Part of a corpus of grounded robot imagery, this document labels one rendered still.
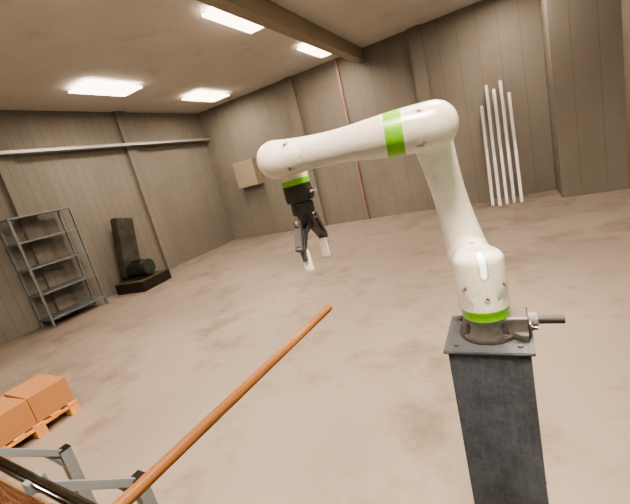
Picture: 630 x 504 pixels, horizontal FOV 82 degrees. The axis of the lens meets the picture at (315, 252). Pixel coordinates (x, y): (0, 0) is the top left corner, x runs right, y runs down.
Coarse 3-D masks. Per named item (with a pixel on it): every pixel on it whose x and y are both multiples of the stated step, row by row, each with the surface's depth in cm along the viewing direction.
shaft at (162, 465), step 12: (324, 312) 148; (312, 324) 140; (300, 336) 132; (288, 348) 126; (276, 360) 120; (264, 372) 114; (252, 384) 109; (228, 396) 103; (240, 396) 105; (216, 408) 99; (228, 408) 101; (204, 420) 95; (216, 420) 97; (192, 432) 91; (204, 432) 93; (180, 444) 88; (192, 444) 90; (168, 456) 85; (180, 456) 87; (156, 468) 82; (168, 468) 84; (144, 480) 80; (156, 480) 82; (132, 492) 77
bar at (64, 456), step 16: (0, 448) 126; (16, 448) 130; (32, 448) 135; (64, 448) 142; (0, 464) 104; (16, 464) 102; (64, 464) 142; (32, 480) 93; (48, 480) 92; (64, 480) 101; (80, 480) 104; (96, 480) 107; (112, 480) 111; (128, 480) 115; (48, 496) 88; (64, 496) 85; (80, 496) 84; (144, 496) 118
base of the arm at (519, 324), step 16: (464, 320) 103; (512, 320) 97; (528, 320) 95; (544, 320) 97; (560, 320) 95; (464, 336) 103; (480, 336) 99; (496, 336) 97; (512, 336) 97; (528, 336) 94
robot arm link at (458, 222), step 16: (448, 144) 104; (432, 160) 106; (448, 160) 105; (432, 176) 108; (448, 176) 106; (432, 192) 111; (448, 192) 107; (464, 192) 108; (448, 208) 109; (464, 208) 108; (448, 224) 110; (464, 224) 108; (448, 240) 112; (464, 240) 108; (480, 240) 107; (448, 256) 113
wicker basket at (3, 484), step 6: (0, 480) 169; (6, 480) 168; (0, 486) 173; (6, 486) 167; (12, 486) 162; (18, 486) 163; (0, 492) 173; (6, 492) 172; (12, 492) 166; (18, 492) 161; (24, 492) 157; (0, 498) 172; (6, 498) 174; (12, 498) 170; (18, 498) 165; (24, 498) 160; (30, 498) 153; (36, 498) 151
